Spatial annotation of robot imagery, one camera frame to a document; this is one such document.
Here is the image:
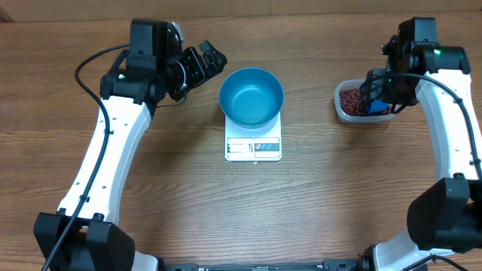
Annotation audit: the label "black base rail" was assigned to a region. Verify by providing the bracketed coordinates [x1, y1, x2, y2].
[159, 259, 358, 271]

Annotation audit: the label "white digital kitchen scale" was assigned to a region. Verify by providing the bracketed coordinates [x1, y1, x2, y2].
[224, 112, 282, 163]

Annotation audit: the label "red beans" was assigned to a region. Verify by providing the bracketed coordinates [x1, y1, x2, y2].
[339, 89, 368, 117]

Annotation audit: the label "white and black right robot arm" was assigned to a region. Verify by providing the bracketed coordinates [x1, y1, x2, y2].
[358, 17, 481, 270]

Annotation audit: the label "blue plastic measuring scoop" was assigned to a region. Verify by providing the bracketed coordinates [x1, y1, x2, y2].
[365, 99, 390, 116]

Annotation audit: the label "teal blue bowl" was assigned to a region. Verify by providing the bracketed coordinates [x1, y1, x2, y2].
[219, 67, 285, 129]

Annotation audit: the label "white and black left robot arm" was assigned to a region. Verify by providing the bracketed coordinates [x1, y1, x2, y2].
[34, 19, 227, 270]

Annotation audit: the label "clear plastic container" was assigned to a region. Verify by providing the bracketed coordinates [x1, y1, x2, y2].
[333, 78, 396, 125]

